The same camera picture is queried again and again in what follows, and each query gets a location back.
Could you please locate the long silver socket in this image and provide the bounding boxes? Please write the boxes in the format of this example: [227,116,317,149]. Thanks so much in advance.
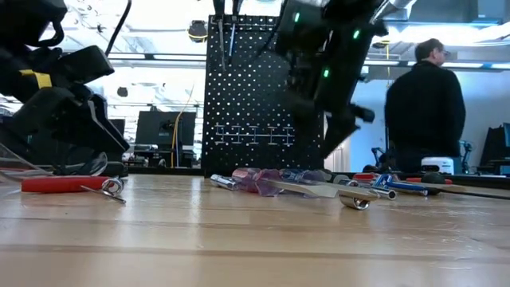
[345,181,398,201]
[209,173,241,192]

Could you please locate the black frame safety glasses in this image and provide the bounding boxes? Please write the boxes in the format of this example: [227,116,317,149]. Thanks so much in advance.
[51,150,109,177]

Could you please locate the person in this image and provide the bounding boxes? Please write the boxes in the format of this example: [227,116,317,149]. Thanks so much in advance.
[384,37,467,175]

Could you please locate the yellow hanging cable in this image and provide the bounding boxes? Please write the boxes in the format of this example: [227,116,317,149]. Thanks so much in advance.
[170,82,196,169]

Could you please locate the grey handle screwdriver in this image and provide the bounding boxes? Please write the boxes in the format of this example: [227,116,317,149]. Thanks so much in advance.
[228,0,244,57]

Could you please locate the white box device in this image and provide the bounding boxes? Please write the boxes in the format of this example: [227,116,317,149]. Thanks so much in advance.
[421,156,456,176]

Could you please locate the large red clear screwdriver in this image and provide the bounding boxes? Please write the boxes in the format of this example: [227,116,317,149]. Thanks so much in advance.
[233,167,379,211]

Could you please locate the black aluminium frame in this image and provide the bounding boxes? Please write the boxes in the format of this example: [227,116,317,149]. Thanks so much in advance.
[127,165,510,191]

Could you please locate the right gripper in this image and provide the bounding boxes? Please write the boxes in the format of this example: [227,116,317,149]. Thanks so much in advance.
[286,55,378,159]

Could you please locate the small black monitor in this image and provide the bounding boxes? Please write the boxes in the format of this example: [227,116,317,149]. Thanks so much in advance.
[109,118,127,139]

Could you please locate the silver ventilation duct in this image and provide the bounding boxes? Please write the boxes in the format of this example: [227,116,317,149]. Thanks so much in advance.
[368,0,419,26]

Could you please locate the blue clear handle screwdriver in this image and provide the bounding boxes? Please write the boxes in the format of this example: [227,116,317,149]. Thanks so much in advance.
[278,167,334,187]

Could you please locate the blue T-handle hex key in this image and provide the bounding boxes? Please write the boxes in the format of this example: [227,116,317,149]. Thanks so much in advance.
[373,172,510,201]

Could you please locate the black metal pegboard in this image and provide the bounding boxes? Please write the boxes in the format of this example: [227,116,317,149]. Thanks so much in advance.
[201,14,326,177]

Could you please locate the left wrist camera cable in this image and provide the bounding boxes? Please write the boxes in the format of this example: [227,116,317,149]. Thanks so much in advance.
[104,0,133,57]

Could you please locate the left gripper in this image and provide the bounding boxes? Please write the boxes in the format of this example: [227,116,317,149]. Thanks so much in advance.
[0,47,131,163]

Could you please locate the black yellow cable reel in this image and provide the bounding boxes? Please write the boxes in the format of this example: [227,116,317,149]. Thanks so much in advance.
[186,18,210,44]

